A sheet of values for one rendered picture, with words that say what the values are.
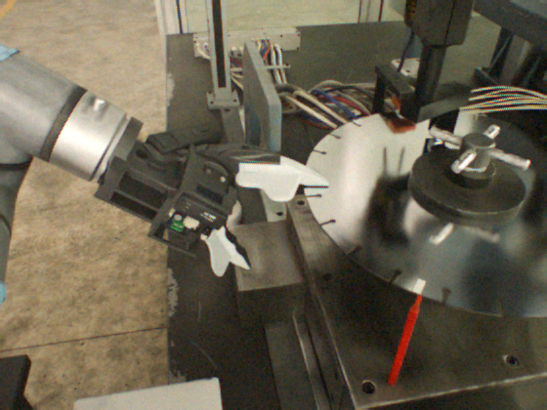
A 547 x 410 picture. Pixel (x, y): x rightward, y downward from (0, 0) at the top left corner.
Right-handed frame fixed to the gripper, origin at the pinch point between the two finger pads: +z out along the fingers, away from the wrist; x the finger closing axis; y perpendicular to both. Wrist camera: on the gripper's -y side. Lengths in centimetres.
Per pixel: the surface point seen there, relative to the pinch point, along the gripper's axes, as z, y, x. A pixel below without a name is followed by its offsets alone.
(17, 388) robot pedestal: -17.3, 12.2, -28.7
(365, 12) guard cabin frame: 29, -120, 6
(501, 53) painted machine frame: 47, -70, 24
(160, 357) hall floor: 20, -39, -94
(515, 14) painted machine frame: 18.8, -29.6, 30.1
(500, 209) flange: 12.2, 5.5, 16.8
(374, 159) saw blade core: 4.4, -4.1, 10.4
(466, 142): 7.4, 0.8, 18.8
